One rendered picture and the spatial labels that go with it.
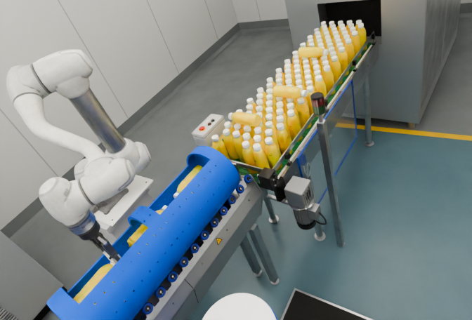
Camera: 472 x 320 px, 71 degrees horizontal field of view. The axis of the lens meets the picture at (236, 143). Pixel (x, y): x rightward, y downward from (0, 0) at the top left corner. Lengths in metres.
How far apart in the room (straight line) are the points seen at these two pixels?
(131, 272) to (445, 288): 1.81
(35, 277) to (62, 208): 1.89
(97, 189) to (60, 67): 0.55
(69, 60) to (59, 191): 0.56
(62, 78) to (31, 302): 2.03
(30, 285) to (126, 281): 1.76
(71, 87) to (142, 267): 0.77
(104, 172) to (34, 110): 0.42
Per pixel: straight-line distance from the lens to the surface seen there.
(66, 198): 1.18
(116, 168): 1.15
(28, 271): 3.00
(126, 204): 1.91
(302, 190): 1.75
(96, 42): 4.47
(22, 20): 4.10
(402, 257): 2.53
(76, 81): 1.51
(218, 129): 2.01
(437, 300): 2.42
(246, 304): 1.28
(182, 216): 1.42
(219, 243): 1.66
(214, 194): 1.50
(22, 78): 1.52
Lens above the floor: 2.15
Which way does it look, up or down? 36 degrees down
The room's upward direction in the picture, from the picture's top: 20 degrees counter-clockwise
